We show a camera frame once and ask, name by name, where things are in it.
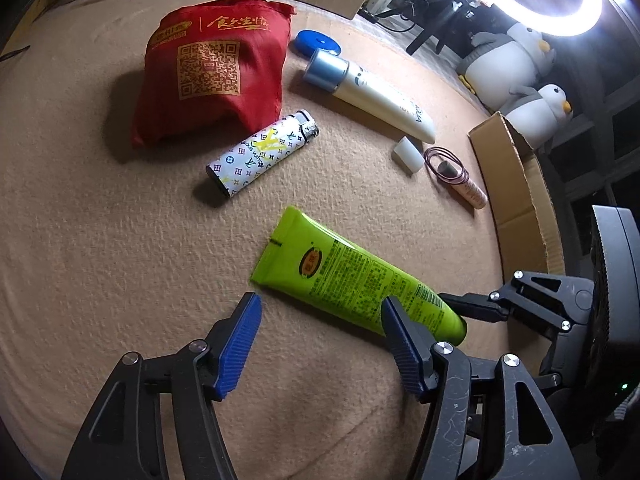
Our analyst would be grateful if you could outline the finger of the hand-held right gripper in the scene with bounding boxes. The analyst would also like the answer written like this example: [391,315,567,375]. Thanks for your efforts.
[440,270,596,335]

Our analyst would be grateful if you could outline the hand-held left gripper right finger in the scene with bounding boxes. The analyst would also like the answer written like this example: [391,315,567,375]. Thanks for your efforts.
[381,296,581,480]

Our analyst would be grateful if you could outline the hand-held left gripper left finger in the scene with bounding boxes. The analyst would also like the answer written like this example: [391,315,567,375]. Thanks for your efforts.
[61,291,263,480]

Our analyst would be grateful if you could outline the green squeeze tube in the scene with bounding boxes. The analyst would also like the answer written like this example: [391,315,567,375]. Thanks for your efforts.
[250,205,468,347]

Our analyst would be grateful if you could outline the cardboard box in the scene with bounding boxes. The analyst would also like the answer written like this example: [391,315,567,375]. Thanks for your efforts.
[467,111,566,276]

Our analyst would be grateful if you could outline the purple hair tie loops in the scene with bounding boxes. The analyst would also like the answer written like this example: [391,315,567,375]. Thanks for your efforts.
[423,147,471,184]

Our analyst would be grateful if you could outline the red cloth bag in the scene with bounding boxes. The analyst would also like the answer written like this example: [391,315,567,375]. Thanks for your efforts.
[131,1,297,150]

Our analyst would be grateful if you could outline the small pink bottle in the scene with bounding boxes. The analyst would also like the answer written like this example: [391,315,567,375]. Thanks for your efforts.
[435,160,488,209]

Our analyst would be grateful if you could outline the beige blanket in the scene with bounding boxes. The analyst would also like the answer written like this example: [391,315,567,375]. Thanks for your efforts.
[0,0,566,480]

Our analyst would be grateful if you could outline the white plastic cap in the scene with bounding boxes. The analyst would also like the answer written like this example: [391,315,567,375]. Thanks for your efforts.
[391,136,425,177]

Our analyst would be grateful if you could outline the small penguin plush toy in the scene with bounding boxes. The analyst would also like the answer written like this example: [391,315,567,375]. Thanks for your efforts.
[500,84,573,148]

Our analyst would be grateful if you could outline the white patterned lighter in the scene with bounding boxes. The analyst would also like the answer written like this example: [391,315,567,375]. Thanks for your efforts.
[207,110,319,207]

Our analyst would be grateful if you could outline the large penguin plush toy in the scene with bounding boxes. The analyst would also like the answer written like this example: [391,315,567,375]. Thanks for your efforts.
[457,22,557,113]

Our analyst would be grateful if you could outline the white tube with blue cap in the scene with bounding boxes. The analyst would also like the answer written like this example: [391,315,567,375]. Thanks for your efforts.
[303,49,437,144]

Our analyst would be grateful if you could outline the black tripod stand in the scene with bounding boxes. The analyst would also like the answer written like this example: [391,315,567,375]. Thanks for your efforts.
[407,0,481,56]

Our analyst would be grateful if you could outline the blue round lid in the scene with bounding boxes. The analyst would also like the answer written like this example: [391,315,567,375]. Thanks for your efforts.
[295,30,342,56]

